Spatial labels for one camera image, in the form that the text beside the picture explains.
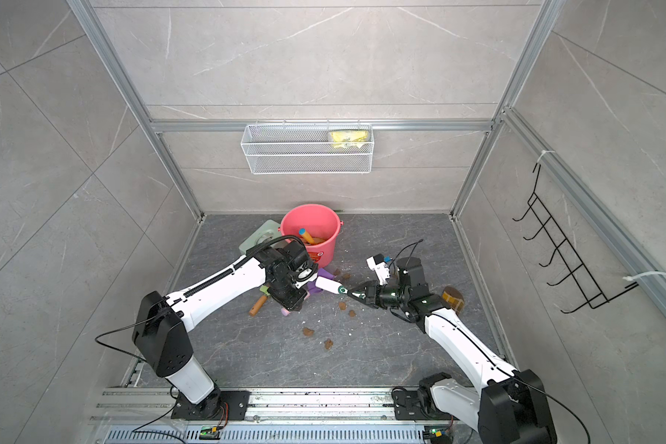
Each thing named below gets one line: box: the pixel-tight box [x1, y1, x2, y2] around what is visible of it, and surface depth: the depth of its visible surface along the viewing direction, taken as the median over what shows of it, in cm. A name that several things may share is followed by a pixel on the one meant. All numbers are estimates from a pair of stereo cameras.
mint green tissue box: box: [238, 219, 283, 256], surface depth 103 cm
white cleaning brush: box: [314, 275, 349, 295], surface depth 83 cm
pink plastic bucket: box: [277, 204, 345, 270], surface depth 99 cm
